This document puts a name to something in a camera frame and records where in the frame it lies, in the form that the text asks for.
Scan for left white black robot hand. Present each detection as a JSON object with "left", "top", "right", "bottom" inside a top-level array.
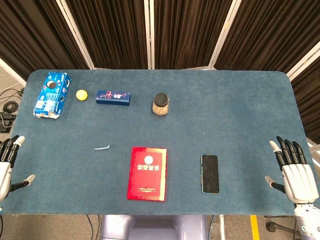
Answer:
[{"left": 0, "top": 134, "right": 36, "bottom": 205}]

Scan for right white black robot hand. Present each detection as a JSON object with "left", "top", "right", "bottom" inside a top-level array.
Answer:
[{"left": 264, "top": 135, "right": 320, "bottom": 205}]

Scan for lilac robot base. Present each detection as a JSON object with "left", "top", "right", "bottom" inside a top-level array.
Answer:
[{"left": 99, "top": 214, "right": 209, "bottom": 240}]

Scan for red certificate booklet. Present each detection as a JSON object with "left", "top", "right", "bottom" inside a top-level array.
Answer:
[{"left": 126, "top": 146, "right": 168, "bottom": 203}]

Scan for black office chair base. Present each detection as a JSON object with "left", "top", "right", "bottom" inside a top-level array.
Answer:
[{"left": 264, "top": 214, "right": 301, "bottom": 237}]

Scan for black power adapter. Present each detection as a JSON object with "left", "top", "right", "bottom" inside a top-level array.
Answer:
[{"left": 0, "top": 111, "right": 17, "bottom": 133}]

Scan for dark pleated screen panel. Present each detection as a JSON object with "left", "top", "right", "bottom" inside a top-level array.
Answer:
[
  {"left": 208, "top": 0, "right": 320, "bottom": 76},
  {"left": 149, "top": 0, "right": 242, "bottom": 70},
  {"left": 0, "top": 0, "right": 95, "bottom": 81},
  {"left": 56, "top": 0, "right": 154, "bottom": 70},
  {"left": 286, "top": 43, "right": 320, "bottom": 146}
]

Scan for black smartphone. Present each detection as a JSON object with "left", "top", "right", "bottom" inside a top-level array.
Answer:
[{"left": 200, "top": 154, "right": 221, "bottom": 195}]

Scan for white table leg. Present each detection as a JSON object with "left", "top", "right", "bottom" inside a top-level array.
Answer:
[{"left": 218, "top": 214, "right": 226, "bottom": 240}]

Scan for blue cookie box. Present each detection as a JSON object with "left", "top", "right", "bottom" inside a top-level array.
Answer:
[{"left": 33, "top": 71, "right": 72, "bottom": 120}]

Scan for yellow ball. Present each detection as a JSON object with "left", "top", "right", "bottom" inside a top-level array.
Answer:
[{"left": 75, "top": 89, "right": 89, "bottom": 102}]

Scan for blue felt table mat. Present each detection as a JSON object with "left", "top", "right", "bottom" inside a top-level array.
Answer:
[{"left": 0, "top": 68, "right": 317, "bottom": 217}]

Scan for dark blue rectangular box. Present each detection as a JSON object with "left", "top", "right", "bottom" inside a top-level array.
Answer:
[{"left": 95, "top": 90, "right": 132, "bottom": 107}]

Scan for glass jar with black lid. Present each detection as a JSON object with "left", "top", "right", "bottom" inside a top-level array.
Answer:
[{"left": 151, "top": 92, "right": 171, "bottom": 117}]

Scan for black floor cables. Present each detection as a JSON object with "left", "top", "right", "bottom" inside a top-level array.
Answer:
[{"left": 0, "top": 84, "right": 25, "bottom": 114}]

